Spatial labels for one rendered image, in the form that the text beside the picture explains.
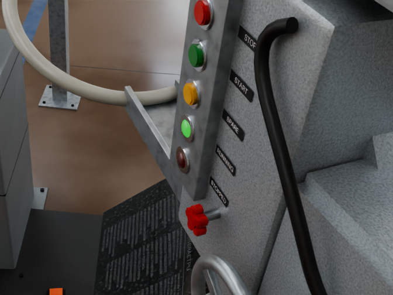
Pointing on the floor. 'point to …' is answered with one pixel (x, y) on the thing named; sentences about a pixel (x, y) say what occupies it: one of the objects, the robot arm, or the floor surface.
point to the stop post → (59, 57)
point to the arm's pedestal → (14, 156)
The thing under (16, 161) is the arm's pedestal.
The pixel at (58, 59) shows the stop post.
